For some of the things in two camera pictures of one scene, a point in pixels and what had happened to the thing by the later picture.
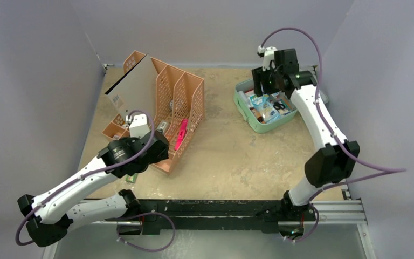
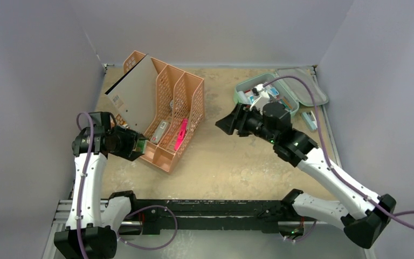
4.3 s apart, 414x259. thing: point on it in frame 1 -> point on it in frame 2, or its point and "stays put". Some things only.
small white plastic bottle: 243,97 stays put
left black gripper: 163,156 -> 131,138
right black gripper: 259,82 -> 241,120
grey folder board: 136,90 stays put
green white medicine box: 289,106 stays put
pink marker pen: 182,134 stays put
